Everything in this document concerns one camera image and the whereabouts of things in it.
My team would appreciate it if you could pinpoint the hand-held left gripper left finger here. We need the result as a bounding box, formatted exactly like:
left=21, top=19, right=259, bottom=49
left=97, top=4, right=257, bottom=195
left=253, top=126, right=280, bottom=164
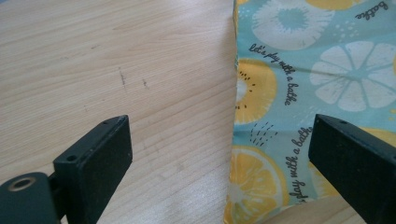
left=52, top=114, right=134, bottom=224

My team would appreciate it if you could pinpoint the fruit print fabric bag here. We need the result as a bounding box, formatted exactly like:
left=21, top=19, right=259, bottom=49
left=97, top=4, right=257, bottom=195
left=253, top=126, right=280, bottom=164
left=222, top=0, right=396, bottom=224

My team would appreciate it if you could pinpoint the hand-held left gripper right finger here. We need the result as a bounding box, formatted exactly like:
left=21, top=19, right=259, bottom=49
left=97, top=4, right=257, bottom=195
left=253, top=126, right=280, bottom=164
left=308, top=113, right=396, bottom=224

